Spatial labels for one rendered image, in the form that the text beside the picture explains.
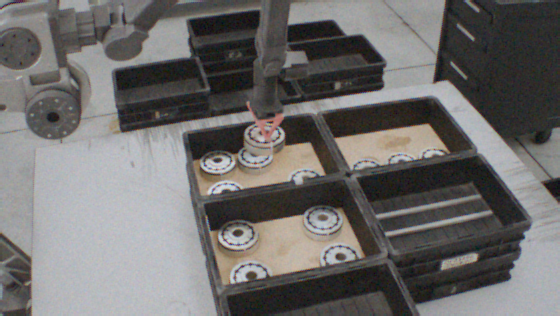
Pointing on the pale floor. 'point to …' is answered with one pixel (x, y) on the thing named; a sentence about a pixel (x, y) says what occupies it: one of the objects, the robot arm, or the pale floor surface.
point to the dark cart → (504, 62)
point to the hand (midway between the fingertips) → (264, 130)
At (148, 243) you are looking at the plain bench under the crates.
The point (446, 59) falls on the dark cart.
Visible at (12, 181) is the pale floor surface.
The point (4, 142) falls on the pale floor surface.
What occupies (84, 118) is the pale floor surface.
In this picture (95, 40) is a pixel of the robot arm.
